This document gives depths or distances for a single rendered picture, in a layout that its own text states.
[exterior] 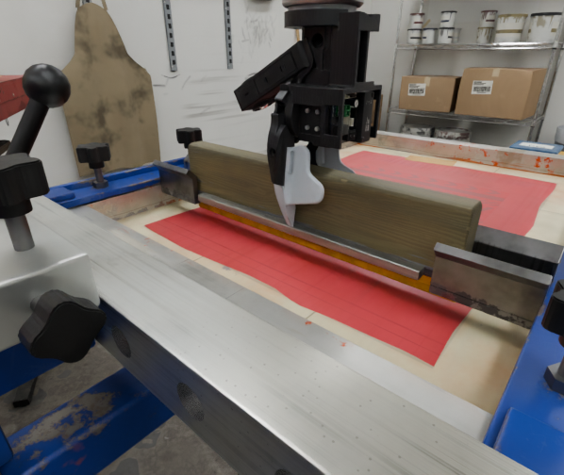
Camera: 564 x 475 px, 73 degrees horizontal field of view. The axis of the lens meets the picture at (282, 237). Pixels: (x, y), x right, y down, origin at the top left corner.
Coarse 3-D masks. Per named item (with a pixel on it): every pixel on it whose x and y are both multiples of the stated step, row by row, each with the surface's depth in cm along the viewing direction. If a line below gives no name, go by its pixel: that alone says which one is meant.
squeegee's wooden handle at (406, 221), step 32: (192, 160) 54; (224, 160) 49; (256, 160) 46; (224, 192) 51; (256, 192) 47; (352, 192) 38; (384, 192) 36; (416, 192) 35; (320, 224) 42; (352, 224) 39; (384, 224) 37; (416, 224) 35; (448, 224) 33; (416, 256) 36
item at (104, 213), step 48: (384, 144) 96; (432, 144) 89; (480, 144) 85; (144, 192) 58; (144, 240) 42; (240, 288) 33; (336, 336) 27; (384, 384) 24; (432, 384) 24; (480, 432) 21
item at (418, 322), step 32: (512, 192) 66; (544, 192) 66; (480, 224) 54; (512, 224) 54; (288, 256) 46; (320, 256) 46; (288, 288) 39; (320, 288) 39; (352, 288) 39; (384, 288) 39; (416, 288) 39; (352, 320) 35; (384, 320) 35; (416, 320) 35; (448, 320) 35; (416, 352) 31
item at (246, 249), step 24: (384, 168) 80; (408, 168) 80; (432, 168) 80; (192, 216) 57; (216, 216) 57; (192, 240) 49; (216, 240) 49; (240, 240) 49; (264, 240) 49; (288, 240) 49; (240, 264) 44; (264, 264) 44
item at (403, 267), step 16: (224, 208) 50; (240, 208) 49; (272, 224) 46; (320, 240) 41; (336, 240) 40; (352, 256) 39; (368, 256) 38; (384, 256) 37; (400, 272) 36; (416, 272) 35
